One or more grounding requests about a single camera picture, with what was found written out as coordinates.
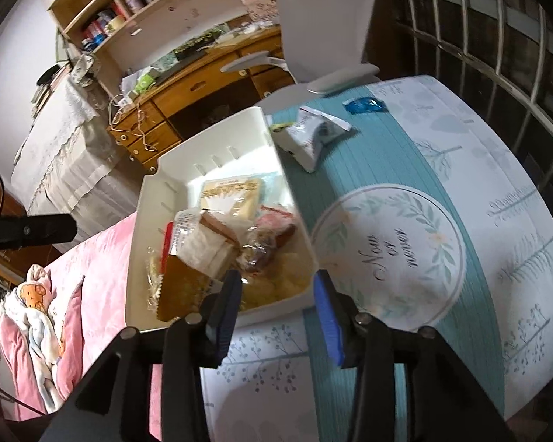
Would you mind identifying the metal window bars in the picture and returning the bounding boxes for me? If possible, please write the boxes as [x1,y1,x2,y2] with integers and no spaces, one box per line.
[382,0,553,185]

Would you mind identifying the white plastic storage box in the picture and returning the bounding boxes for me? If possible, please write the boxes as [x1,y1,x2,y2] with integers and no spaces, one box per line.
[125,106,318,334]

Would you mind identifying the clear packet white wafer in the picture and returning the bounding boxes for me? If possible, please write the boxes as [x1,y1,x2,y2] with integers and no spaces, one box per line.
[168,209,243,281]

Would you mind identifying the grey white printed snack packet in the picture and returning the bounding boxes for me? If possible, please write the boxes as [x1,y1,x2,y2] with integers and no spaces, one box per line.
[269,106,353,173]

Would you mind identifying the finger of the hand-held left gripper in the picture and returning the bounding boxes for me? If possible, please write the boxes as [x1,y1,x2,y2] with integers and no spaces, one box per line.
[0,214,77,254]

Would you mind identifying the wooden bookshelf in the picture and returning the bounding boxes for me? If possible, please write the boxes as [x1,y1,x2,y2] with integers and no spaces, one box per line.
[46,0,282,56]

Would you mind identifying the blue foil candy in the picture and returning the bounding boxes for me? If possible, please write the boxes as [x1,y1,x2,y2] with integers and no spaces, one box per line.
[342,96,388,115]

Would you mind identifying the orange snack packet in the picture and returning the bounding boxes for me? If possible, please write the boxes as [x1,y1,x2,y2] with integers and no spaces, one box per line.
[154,255,222,323]

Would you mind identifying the pale blue snack packet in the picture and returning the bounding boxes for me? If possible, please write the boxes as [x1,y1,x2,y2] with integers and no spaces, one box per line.
[258,170,286,203]

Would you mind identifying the white lace cloth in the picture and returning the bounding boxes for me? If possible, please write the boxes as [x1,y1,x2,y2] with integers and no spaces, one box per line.
[10,67,130,235]

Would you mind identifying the pink red snack packet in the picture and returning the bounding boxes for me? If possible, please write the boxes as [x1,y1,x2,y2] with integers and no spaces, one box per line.
[253,205,298,249]

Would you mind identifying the white printed plush cloth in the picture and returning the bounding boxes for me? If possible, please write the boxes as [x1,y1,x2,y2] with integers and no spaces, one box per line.
[0,264,67,415]

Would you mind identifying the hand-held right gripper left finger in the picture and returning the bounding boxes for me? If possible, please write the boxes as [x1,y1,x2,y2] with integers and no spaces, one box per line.
[37,268,244,442]

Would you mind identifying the pink blanket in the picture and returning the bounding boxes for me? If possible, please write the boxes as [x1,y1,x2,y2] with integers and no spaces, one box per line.
[0,214,167,442]

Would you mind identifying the grey office chair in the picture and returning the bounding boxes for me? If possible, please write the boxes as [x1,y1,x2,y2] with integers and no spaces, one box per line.
[220,0,381,97]

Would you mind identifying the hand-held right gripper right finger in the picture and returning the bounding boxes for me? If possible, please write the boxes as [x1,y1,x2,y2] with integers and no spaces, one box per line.
[313,269,519,442]

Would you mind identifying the yellow snack packet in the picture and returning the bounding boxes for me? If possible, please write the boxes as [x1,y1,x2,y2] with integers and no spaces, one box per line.
[198,175,264,219]

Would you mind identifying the clear packet dark nut cluster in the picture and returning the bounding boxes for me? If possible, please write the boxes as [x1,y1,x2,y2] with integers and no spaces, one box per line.
[237,239,282,277]

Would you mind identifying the wooden desk with drawers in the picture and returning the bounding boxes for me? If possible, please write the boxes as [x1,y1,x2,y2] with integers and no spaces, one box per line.
[106,25,300,171]

